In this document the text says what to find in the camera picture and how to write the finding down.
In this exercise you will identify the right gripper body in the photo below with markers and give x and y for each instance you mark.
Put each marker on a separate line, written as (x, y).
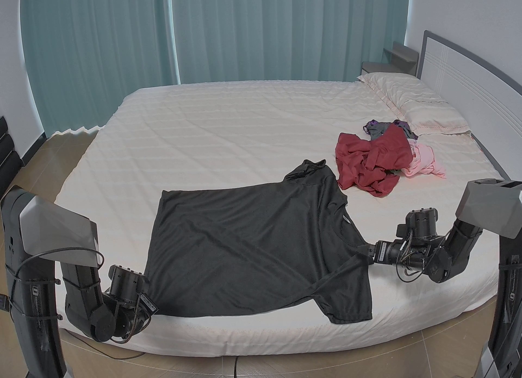
(387, 252)

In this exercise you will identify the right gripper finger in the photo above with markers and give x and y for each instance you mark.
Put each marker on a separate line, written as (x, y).
(368, 249)

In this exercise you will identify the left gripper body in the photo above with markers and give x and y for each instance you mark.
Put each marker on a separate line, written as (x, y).
(138, 315)

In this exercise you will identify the black T-shirt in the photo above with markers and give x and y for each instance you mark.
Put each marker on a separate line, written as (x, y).
(244, 246)

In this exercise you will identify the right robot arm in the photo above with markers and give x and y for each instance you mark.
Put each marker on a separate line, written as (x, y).
(485, 201)

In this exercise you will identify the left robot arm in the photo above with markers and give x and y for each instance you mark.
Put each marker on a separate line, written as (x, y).
(40, 221)

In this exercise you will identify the bed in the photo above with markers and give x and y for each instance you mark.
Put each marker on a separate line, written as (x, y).
(228, 131)

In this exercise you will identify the dark red garment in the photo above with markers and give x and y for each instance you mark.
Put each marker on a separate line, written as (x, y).
(367, 160)

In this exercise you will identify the pink garment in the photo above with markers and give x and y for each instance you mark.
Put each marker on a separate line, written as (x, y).
(424, 162)

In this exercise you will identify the grey purple garment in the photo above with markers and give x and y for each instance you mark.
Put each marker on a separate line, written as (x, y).
(381, 127)

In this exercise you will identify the cream pillow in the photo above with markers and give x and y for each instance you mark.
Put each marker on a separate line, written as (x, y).
(416, 101)

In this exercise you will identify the grey bedside table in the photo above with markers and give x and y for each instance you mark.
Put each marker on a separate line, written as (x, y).
(387, 67)

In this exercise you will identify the blue-green curtain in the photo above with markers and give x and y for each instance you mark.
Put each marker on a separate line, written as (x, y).
(98, 42)
(285, 17)

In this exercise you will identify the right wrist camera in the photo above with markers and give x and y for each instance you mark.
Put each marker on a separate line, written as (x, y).
(401, 233)

